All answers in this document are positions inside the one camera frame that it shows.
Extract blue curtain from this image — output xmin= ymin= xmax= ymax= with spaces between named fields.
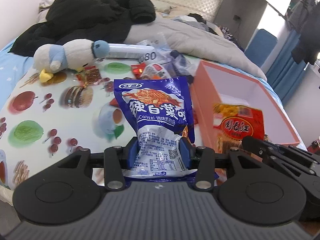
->
xmin=266 ymin=30 xmax=306 ymax=106

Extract crumpled clear plastic bag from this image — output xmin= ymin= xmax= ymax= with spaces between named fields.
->
xmin=137 ymin=33 xmax=196 ymax=84

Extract brown sticks snack packet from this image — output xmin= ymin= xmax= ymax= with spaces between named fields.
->
xmin=76 ymin=66 xmax=102 ymax=87

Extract clothes pile on bed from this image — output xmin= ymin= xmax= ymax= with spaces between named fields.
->
xmin=172 ymin=14 xmax=238 ymax=44

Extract white blue plush duck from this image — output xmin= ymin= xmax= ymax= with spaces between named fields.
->
xmin=33 ymin=39 xmax=110 ymax=83

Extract white red snack pouch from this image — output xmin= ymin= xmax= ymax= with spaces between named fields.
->
xmin=140 ymin=63 xmax=171 ymax=80

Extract grey duvet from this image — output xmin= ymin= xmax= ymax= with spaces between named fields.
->
xmin=125 ymin=17 xmax=267 ymax=80

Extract black puffer jacket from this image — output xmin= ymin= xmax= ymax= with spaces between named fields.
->
xmin=10 ymin=0 xmax=156 ymax=57

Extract white cylindrical tube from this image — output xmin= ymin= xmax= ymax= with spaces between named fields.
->
xmin=105 ymin=43 xmax=155 ymax=59

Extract small red foil snack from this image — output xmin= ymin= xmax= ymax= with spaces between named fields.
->
xmin=131 ymin=63 xmax=146 ymax=79

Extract blue pickled cabbage snack bag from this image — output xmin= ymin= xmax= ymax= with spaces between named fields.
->
xmin=114 ymin=76 xmax=195 ymax=179

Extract red noodle snack bag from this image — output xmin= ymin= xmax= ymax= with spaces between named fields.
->
xmin=213 ymin=103 xmax=265 ymax=154

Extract blue chair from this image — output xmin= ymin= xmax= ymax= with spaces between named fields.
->
xmin=245 ymin=29 xmax=278 ymax=67

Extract hanging clothes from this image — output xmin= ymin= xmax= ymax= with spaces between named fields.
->
xmin=288 ymin=0 xmax=319 ymax=65

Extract fruit print tablecloth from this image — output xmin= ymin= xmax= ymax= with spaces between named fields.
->
xmin=1 ymin=61 xmax=137 ymax=189

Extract pink cardboard box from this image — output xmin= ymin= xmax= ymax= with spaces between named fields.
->
xmin=190 ymin=60 xmax=301 ymax=149

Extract grey wardrobe cabinet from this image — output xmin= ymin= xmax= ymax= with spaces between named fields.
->
xmin=215 ymin=0 xmax=288 ymax=49

